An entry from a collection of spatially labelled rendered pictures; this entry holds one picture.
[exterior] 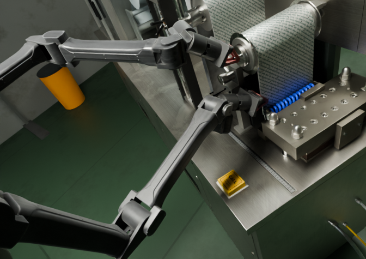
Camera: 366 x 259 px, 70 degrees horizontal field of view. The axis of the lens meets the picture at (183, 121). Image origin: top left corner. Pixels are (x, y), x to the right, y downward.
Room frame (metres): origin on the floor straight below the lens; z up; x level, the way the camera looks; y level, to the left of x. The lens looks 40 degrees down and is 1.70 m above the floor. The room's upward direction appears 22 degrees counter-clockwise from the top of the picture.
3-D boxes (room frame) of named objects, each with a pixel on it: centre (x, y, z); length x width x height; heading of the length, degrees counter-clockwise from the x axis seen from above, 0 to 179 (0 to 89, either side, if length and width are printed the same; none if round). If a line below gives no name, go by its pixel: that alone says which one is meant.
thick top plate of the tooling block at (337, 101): (0.61, -0.47, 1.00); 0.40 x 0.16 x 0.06; 103
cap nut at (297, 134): (0.53, -0.32, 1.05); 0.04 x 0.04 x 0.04
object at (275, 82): (0.72, -0.40, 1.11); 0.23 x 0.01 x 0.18; 103
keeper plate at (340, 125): (0.52, -0.50, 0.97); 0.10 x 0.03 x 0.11; 103
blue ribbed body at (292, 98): (0.70, -0.41, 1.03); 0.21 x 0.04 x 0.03; 103
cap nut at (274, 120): (0.62, -0.29, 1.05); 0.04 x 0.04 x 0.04
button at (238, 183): (0.54, -0.08, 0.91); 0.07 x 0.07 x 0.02; 13
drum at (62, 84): (3.30, 1.28, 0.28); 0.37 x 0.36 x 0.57; 127
